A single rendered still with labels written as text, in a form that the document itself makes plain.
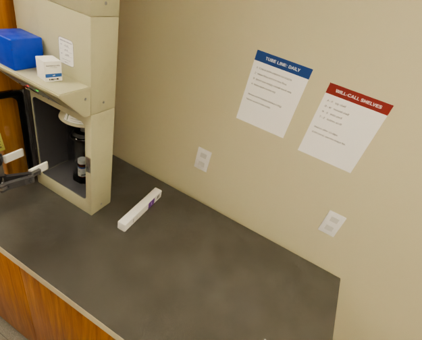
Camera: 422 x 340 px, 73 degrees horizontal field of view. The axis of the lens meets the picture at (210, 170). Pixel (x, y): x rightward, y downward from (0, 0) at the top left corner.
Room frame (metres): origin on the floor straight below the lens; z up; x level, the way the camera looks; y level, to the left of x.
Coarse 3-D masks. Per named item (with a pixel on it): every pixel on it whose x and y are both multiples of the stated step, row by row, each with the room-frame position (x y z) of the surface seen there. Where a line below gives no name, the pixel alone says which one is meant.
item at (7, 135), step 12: (0, 108) 0.82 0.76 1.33; (12, 108) 0.86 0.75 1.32; (0, 120) 0.82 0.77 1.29; (12, 120) 0.85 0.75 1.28; (0, 132) 0.81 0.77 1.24; (12, 132) 0.85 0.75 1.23; (0, 144) 0.80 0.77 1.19; (12, 144) 0.84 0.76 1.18; (24, 156) 0.87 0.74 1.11; (0, 168) 0.79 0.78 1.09; (12, 168) 0.83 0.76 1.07; (24, 168) 0.87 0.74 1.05
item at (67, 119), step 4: (60, 112) 0.91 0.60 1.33; (60, 116) 0.89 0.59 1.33; (64, 116) 0.88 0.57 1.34; (68, 116) 0.88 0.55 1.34; (64, 120) 0.88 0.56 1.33; (68, 120) 0.88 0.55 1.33; (72, 120) 0.88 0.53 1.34; (76, 120) 0.88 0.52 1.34; (68, 124) 0.87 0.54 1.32; (72, 124) 0.87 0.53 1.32; (76, 124) 0.87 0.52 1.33; (80, 124) 0.88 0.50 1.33
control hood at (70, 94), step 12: (12, 72) 0.77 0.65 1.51; (24, 72) 0.79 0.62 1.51; (36, 72) 0.81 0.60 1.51; (36, 84) 0.74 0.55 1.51; (48, 84) 0.75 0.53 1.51; (60, 84) 0.78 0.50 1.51; (72, 84) 0.80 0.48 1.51; (60, 96) 0.71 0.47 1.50; (72, 96) 0.75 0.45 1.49; (84, 96) 0.79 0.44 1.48; (72, 108) 0.75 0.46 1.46; (84, 108) 0.79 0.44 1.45
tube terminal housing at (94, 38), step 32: (32, 0) 0.89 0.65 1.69; (32, 32) 0.89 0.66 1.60; (64, 32) 0.85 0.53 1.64; (96, 32) 0.84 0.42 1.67; (64, 64) 0.85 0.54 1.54; (96, 64) 0.84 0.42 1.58; (32, 96) 0.91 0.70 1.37; (96, 96) 0.84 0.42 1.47; (96, 128) 0.84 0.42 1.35; (96, 160) 0.84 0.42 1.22; (64, 192) 0.87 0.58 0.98; (96, 192) 0.84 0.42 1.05
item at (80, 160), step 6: (78, 138) 0.91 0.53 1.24; (72, 144) 0.92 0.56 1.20; (78, 144) 0.91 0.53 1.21; (84, 144) 0.91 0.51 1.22; (72, 150) 0.92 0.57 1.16; (78, 150) 0.91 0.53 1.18; (84, 150) 0.91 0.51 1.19; (78, 156) 0.91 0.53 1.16; (84, 156) 0.91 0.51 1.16; (78, 162) 0.91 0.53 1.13; (84, 162) 0.91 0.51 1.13; (78, 168) 0.91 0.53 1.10; (84, 168) 0.91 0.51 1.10; (78, 174) 0.91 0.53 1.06; (84, 174) 0.91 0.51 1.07
